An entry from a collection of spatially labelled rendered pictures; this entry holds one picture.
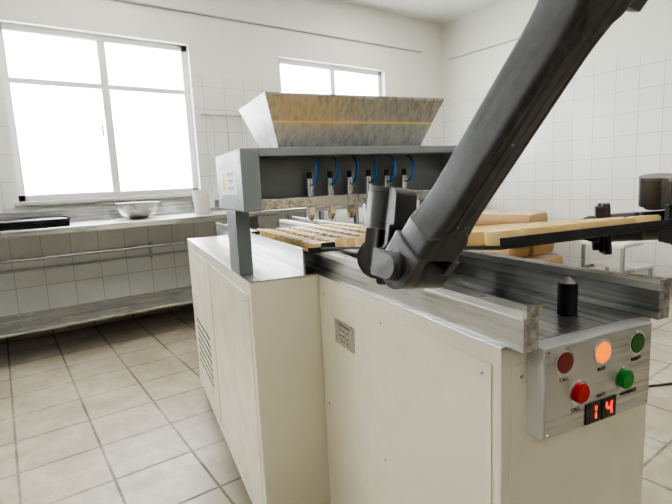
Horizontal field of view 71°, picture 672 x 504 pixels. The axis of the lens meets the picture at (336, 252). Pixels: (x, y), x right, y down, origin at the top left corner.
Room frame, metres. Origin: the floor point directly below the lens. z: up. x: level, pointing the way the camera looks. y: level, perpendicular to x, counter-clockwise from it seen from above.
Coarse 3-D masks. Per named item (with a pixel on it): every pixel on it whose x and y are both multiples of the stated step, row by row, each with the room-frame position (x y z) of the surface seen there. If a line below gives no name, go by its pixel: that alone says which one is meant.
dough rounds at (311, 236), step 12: (276, 228) 1.79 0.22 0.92; (288, 228) 1.79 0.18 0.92; (300, 228) 1.74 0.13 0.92; (312, 228) 1.72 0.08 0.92; (324, 228) 1.70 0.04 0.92; (336, 228) 1.74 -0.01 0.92; (348, 228) 1.65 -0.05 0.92; (360, 228) 1.71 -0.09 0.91; (288, 240) 1.48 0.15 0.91; (300, 240) 1.38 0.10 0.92; (312, 240) 1.35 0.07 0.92; (324, 240) 1.35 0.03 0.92
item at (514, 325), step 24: (312, 264) 1.33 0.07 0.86; (336, 264) 1.17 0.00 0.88; (360, 288) 1.05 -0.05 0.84; (384, 288) 0.95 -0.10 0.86; (456, 288) 0.76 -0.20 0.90; (432, 312) 0.80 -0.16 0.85; (456, 312) 0.74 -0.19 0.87; (480, 312) 0.69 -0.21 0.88; (504, 312) 0.64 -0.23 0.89; (528, 312) 0.61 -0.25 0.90; (480, 336) 0.69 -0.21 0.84; (504, 336) 0.65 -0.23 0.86; (528, 336) 0.62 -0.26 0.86
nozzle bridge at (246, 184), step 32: (224, 160) 1.36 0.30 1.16; (256, 160) 1.21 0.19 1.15; (288, 160) 1.33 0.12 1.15; (320, 160) 1.37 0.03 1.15; (352, 160) 1.41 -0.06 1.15; (384, 160) 1.45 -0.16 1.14; (416, 160) 1.50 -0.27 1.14; (224, 192) 1.39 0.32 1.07; (256, 192) 1.20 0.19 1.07; (288, 192) 1.33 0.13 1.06; (320, 192) 1.37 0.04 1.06; (416, 192) 1.44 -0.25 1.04
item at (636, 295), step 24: (480, 264) 1.11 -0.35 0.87; (504, 264) 1.04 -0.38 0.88; (528, 264) 0.97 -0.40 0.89; (552, 264) 0.93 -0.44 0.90; (528, 288) 0.97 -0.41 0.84; (552, 288) 0.92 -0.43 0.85; (600, 288) 0.82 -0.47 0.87; (624, 288) 0.78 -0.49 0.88; (648, 288) 0.75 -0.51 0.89; (648, 312) 0.74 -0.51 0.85
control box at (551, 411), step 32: (640, 320) 0.74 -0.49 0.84; (544, 352) 0.63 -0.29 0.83; (576, 352) 0.65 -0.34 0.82; (640, 352) 0.71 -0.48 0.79; (544, 384) 0.63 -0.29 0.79; (576, 384) 0.65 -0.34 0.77; (608, 384) 0.68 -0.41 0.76; (640, 384) 0.72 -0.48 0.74; (544, 416) 0.63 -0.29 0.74; (576, 416) 0.66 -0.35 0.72; (608, 416) 0.68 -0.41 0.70
